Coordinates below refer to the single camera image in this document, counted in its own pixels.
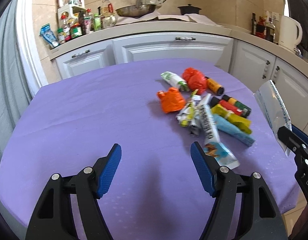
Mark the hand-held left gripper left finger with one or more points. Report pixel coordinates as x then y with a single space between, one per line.
109 170

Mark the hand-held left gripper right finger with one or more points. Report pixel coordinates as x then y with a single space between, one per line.
201 165

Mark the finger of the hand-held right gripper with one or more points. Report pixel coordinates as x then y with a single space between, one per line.
302 135
287 136

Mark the long white blue printed packet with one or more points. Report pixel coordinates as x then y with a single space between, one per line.
211 135

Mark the silver white sachet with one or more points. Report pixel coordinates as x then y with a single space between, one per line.
271 105

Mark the white black printed packet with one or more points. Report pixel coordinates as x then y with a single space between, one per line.
197 127

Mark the white yellow wrapper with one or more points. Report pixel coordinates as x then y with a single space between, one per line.
187 112

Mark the black yellow green striped packet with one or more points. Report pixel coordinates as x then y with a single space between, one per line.
237 103

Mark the red black stick packet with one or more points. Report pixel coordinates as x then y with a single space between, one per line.
227 106

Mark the orange plastic bag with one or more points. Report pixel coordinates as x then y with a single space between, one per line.
170 101

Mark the orange black stick packet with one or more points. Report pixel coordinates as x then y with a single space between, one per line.
214 85

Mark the red plastic bag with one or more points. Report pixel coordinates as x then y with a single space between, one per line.
195 78

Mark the white green wrapper packet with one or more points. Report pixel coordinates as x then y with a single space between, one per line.
174 80

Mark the purple tablecloth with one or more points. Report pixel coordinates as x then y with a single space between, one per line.
94 117

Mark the white cabinet door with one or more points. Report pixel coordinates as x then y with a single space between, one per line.
249 60
84 65
294 80

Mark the white electric kettle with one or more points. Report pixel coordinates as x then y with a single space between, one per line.
289 32

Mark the clear bottle dark liquid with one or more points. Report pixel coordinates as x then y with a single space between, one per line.
270 31

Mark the red packaged item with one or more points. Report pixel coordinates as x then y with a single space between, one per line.
261 27

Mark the dark olive oil bottle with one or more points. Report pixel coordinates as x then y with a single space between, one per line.
254 25

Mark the white cabinet drawer front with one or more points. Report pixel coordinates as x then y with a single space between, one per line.
169 51

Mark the grey curtain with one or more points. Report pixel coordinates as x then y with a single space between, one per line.
9 80

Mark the cluster of condiment bottles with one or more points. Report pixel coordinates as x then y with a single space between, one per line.
76 30

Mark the blue white pouch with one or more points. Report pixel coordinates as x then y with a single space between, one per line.
49 37

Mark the beige stone countertop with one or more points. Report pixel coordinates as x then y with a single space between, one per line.
144 27

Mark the large clear oil bottle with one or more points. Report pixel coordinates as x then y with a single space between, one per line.
109 15

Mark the black pot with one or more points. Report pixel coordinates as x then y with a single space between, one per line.
189 9

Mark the steel wok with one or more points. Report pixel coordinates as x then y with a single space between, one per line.
136 10

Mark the white spice rack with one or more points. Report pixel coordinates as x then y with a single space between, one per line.
66 11

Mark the white wall socket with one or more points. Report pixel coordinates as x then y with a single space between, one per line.
274 15

